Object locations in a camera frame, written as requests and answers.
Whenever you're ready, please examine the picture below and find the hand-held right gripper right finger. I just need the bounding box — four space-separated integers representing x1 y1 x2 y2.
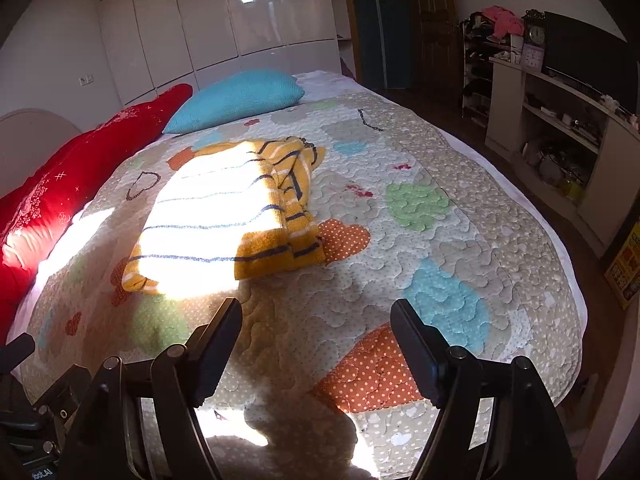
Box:
390 299 578 480

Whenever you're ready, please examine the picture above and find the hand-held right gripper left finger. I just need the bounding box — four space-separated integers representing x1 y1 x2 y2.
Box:
59 297 244 480

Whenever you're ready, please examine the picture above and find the yellow striped knit sweater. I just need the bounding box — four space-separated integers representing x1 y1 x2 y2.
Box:
121 136 327 295

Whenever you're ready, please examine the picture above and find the quilted heart-pattern bedspread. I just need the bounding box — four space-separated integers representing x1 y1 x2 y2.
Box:
10 71 588 480

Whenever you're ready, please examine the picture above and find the yellow printed box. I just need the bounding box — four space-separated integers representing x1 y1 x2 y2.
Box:
604 220 640 311

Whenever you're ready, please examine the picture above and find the red patterned pillow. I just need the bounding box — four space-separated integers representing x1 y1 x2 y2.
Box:
0 83 193 346

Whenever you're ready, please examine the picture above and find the turquoise pillow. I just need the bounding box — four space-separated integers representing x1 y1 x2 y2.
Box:
162 69 306 135

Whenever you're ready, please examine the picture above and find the beige open-shelf cabinet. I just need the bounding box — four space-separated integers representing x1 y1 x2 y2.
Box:
485 55 640 261

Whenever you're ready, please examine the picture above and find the dark shoe rack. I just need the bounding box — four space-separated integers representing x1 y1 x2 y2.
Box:
460 17 516 128

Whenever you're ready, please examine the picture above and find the beige rounded headboard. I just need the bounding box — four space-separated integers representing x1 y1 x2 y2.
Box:
0 108 82 200

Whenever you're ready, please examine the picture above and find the dark wooden door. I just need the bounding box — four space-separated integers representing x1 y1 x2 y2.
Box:
410 0 462 97

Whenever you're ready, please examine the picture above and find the white glossy wardrobe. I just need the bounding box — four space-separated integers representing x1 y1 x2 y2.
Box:
97 0 358 106

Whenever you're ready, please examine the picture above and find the ornate dark table clock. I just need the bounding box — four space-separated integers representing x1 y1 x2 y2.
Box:
522 9 547 47

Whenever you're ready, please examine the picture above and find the black television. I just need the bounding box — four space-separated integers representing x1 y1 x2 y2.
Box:
542 10 640 117

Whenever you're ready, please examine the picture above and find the pink cloth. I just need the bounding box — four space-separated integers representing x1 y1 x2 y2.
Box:
481 5 526 41

